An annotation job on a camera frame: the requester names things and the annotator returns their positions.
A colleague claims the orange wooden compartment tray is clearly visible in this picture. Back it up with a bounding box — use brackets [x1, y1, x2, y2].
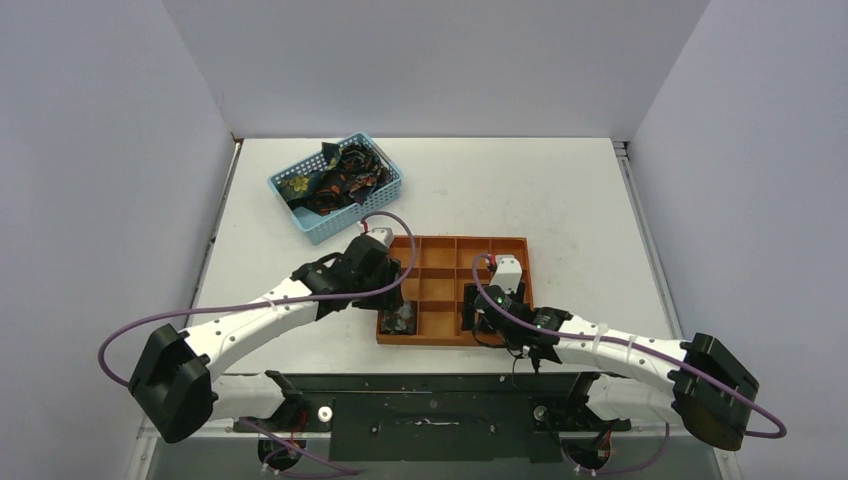
[376, 236, 533, 347]

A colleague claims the orange floral necktie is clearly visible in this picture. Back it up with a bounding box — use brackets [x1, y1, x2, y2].
[379, 301, 418, 336]

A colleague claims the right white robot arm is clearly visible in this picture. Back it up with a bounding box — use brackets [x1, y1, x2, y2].
[471, 285, 759, 451]

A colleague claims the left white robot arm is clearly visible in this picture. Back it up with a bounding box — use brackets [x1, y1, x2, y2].
[128, 228, 402, 443]

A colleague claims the black tie with orange swirls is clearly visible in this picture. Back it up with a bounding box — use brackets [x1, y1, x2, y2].
[298, 142, 391, 216]

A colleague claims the dark tie with yellow flowers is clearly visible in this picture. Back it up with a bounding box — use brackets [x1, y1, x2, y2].
[277, 171, 325, 210]

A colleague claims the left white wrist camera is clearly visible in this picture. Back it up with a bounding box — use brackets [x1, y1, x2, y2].
[366, 227, 395, 247]

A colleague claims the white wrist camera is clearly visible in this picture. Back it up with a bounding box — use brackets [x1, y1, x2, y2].
[490, 254, 523, 295]
[366, 227, 395, 247]

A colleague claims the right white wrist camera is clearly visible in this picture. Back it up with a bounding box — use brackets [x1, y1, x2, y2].
[490, 254, 523, 295]

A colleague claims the black metal base plate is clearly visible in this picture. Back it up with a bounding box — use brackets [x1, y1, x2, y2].
[252, 373, 631, 463]

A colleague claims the aluminium frame rail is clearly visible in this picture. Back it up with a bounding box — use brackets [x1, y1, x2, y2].
[612, 140, 744, 479]

